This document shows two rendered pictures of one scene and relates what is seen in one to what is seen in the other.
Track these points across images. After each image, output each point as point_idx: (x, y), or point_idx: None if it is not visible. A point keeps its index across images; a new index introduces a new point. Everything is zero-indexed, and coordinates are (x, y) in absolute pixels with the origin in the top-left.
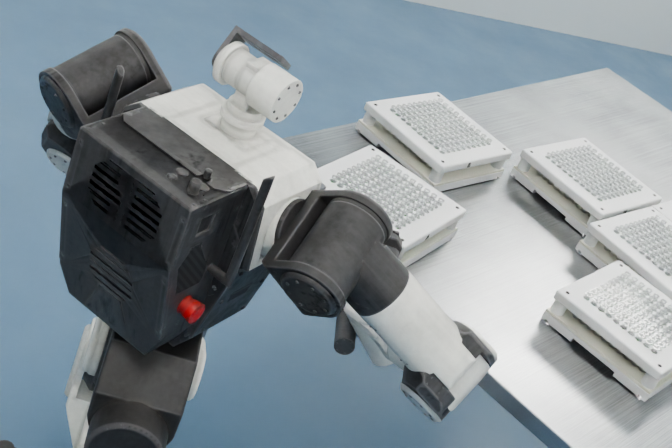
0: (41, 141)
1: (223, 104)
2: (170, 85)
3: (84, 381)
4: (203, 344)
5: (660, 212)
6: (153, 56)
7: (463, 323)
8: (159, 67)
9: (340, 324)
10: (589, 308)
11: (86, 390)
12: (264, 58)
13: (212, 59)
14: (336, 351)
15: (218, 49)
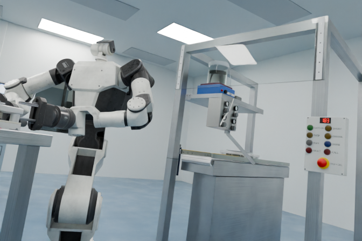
0: (151, 119)
1: (107, 59)
2: (120, 66)
3: (90, 228)
4: (72, 139)
5: None
6: (129, 62)
7: (18, 80)
8: (126, 63)
9: (23, 120)
10: None
11: (89, 224)
12: (103, 43)
13: (115, 50)
14: (24, 126)
15: (115, 48)
